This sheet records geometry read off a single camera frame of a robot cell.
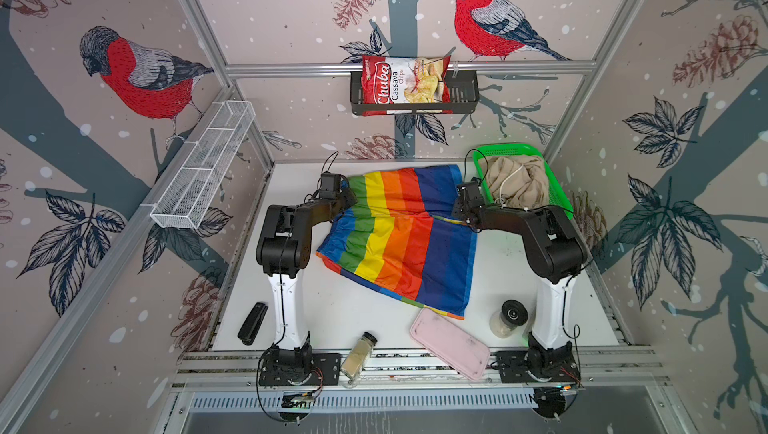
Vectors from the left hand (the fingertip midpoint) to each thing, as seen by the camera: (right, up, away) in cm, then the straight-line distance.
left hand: (351, 197), depth 106 cm
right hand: (+39, -5, -1) cm, 40 cm away
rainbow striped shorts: (+18, -13, -9) cm, 24 cm away
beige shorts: (+59, +6, -4) cm, 60 cm away
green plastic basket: (+71, +1, -8) cm, 72 cm away
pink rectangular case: (+30, -37, -32) cm, 57 cm away
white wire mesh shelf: (-35, 0, -36) cm, 50 cm away
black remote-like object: (-22, -33, -28) cm, 49 cm away
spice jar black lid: (+6, -39, -34) cm, 52 cm away
